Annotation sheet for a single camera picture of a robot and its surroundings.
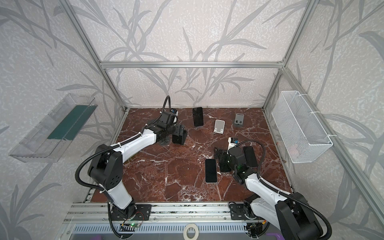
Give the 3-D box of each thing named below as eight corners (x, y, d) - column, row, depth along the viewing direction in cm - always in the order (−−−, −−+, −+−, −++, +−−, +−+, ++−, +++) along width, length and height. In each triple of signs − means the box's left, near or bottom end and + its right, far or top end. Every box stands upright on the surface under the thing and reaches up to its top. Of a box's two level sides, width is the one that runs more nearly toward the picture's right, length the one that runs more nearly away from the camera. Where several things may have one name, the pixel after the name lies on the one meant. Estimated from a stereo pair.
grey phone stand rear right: (234, 127, 111) (236, 120, 105) (233, 119, 116) (235, 113, 110) (243, 127, 111) (245, 120, 105) (241, 119, 116) (243, 113, 110)
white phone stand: (213, 132, 108) (214, 124, 101) (214, 126, 112) (215, 118, 105) (223, 134, 107) (224, 127, 100) (224, 128, 111) (225, 120, 104)
